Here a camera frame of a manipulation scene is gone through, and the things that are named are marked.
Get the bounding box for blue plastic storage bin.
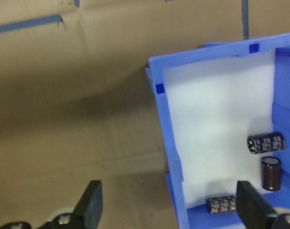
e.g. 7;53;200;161
144;32;290;229

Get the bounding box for white foam pad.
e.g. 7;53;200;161
162;49;278;209

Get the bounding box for brown capacitor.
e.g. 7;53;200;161
260;156;282;192

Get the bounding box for black printed capacitor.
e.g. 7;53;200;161
247;131;286;156
206;195;237;215

